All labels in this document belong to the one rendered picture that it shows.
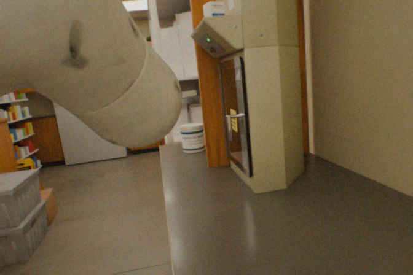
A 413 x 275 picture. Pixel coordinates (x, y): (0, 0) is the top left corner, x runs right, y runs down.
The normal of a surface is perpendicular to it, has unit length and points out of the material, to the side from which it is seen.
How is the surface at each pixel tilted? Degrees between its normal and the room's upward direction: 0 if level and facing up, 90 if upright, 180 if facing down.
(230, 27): 90
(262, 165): 90
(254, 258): 0
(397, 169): 90
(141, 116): 123
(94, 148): 90
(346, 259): 0
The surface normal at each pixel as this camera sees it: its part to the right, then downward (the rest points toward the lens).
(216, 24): 0.17, 0.18
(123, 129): 0.16, 0.82
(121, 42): 0.92, 0.18
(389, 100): -0.98, 0.14
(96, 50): 0.74, 0.51
